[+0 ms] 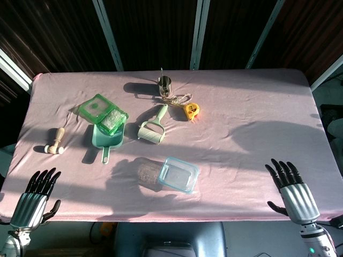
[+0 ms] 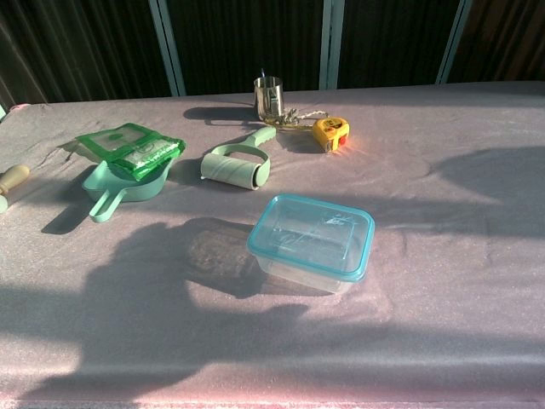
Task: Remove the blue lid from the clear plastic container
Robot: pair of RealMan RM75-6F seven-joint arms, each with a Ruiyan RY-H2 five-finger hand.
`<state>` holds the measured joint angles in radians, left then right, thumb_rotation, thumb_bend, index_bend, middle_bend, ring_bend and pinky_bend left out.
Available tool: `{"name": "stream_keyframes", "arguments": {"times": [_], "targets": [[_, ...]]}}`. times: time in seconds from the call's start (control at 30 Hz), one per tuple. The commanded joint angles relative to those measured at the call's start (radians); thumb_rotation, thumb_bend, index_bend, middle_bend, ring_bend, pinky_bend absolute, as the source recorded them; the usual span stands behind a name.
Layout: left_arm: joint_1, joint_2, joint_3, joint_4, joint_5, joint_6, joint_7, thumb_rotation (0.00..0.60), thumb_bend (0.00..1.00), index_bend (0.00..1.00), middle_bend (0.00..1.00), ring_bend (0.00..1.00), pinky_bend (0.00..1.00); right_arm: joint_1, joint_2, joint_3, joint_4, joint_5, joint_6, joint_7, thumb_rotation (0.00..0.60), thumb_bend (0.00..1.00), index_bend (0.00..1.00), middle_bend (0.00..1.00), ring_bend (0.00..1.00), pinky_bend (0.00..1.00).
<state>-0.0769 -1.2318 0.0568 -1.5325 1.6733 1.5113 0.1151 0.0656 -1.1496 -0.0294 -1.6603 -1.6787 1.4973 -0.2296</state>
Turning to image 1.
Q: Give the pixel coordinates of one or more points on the teal plastic dustpan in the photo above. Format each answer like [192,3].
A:
[107,142]

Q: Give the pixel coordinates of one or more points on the clear lid with blue rim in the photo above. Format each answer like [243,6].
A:
[168,170]

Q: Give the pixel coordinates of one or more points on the clear plastic container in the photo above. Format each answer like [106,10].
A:
[179,180]

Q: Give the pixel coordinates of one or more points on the grey-blue robot torso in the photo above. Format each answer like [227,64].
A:
[171,233]

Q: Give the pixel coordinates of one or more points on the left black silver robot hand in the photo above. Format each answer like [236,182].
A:
[29,208]

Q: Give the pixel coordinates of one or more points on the yellow tape measure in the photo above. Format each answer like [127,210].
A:
[190,110]

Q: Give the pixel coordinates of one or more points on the pale green lint roller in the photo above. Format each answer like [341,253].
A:
[151,134]

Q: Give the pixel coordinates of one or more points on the green pouch with white filling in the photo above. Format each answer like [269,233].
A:
[112,120]

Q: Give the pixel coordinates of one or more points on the thin metal stirrer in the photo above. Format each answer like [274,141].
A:
[162,72]

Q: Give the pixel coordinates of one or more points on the pale metal frame post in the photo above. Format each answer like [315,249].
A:
[199,34]
[108,34]
[264,34]
[14,72]
[328,71]

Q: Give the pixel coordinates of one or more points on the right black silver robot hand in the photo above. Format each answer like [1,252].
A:
[300,203]

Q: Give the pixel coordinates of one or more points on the pink tablecloth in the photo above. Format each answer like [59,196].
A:
[241,112]

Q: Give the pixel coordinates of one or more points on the stainless steel cup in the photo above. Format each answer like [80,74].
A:
[164,87]

